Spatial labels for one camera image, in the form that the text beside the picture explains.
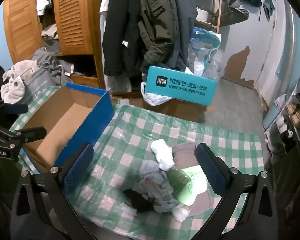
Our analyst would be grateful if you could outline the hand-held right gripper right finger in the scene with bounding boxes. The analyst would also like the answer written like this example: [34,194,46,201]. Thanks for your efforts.
[195,142,278,240]

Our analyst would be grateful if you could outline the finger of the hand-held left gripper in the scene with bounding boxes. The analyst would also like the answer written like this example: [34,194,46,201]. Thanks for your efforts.
[0,99,29,115]
[7,127,47,147]

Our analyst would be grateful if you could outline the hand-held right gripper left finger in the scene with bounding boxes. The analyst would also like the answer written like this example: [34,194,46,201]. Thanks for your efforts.
[10,142,94,240]

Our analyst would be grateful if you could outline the light green cloth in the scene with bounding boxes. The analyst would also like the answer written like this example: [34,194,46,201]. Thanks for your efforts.
[166,165,209,205]

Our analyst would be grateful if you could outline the grey cloth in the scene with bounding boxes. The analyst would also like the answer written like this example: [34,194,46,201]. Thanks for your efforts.
[171,143,217,217]

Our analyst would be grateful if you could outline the blue cardboard box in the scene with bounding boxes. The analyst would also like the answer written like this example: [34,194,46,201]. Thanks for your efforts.
[19,82,115,174]

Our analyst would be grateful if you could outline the white cloth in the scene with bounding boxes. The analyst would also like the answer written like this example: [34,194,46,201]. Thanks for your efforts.
[115,202,137,217]
[171,204,190,222]

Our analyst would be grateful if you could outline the white sock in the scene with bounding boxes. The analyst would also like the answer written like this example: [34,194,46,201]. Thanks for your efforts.
[150,139,176,170]

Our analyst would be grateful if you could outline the light blue patterned cloth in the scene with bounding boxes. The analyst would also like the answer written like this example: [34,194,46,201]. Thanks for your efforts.
[139,160,188,214]

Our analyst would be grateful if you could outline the black sock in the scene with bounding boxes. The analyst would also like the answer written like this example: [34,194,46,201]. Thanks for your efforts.
[123,189,155,213]

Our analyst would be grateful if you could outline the white towel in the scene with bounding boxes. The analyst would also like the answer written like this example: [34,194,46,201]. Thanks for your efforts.
[1,60,40,104]

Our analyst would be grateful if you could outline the grey printed bag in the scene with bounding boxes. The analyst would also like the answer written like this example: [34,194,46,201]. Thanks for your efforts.
[22,66,53,105]

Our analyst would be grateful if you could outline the grey hoodie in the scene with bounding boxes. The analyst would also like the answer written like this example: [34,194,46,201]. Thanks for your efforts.
[31,46,77,85]

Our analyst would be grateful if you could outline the green checked tablecloth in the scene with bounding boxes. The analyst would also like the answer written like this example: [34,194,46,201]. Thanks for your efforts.
[9,86,262,240]

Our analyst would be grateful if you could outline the teal printed box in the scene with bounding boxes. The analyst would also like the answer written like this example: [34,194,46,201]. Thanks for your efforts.
[145,66,218,106]

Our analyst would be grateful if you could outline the grey folded clothes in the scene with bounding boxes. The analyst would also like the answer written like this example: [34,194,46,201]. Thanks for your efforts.
[41,24,60,54]

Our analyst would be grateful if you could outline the white plastic bag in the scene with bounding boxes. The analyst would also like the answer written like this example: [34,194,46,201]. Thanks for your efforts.
[140,82,173,106]

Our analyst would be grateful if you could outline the group of shoes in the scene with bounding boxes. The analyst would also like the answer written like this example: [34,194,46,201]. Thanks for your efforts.
[267,90,300,153]

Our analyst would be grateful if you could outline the clear plastic bag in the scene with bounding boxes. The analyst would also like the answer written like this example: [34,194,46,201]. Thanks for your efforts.
[202,49,228,80]

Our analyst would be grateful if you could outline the wooden wardrobe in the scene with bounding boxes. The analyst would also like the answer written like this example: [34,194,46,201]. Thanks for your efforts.
[2,0,107,89]

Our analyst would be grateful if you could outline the blue woven plastic bag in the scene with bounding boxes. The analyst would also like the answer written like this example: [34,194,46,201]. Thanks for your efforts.
[190,26,222,77]

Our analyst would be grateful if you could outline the black hanging jacket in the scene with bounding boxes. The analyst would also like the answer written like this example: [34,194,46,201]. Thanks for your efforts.
[102,0,145,78]

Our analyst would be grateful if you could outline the white door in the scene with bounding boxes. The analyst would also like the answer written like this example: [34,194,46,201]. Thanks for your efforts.
[255,5,298,105]

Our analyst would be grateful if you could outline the dark hanging bag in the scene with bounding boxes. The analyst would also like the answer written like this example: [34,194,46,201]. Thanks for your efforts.
[220,0,250,27]

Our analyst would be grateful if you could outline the wooden shelf rack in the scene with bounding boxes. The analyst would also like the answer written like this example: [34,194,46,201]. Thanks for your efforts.
[187,0,222,30]

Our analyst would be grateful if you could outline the olive green hanging jacket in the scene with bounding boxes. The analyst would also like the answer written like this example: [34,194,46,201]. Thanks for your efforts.
[139,0,198,73]

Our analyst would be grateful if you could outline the blue-grey hanging jacket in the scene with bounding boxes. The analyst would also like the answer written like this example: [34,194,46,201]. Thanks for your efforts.
[164,0,198,70]

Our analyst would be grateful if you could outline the teal hanging bag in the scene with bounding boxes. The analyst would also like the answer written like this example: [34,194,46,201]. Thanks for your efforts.
[262,0,275,22]

